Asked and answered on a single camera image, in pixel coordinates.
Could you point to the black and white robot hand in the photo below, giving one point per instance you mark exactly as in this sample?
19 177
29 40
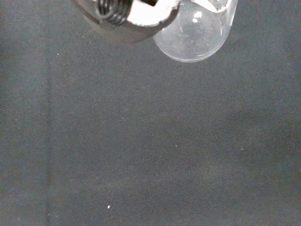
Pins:
141 26

